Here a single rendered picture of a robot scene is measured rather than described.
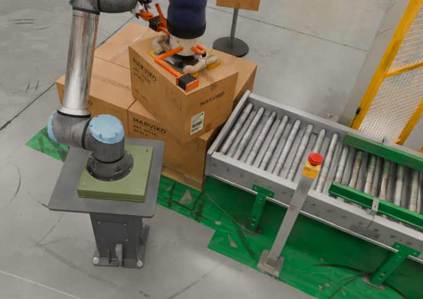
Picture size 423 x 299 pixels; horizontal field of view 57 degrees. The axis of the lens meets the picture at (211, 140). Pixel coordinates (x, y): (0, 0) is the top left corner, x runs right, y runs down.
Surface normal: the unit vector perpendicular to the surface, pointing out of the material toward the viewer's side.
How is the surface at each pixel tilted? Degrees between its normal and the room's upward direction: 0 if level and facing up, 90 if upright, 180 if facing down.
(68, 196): 0
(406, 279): 0
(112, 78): 0
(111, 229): 90
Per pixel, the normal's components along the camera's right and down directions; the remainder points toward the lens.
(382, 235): -0.41, 0.63
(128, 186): 0.11, -0.69
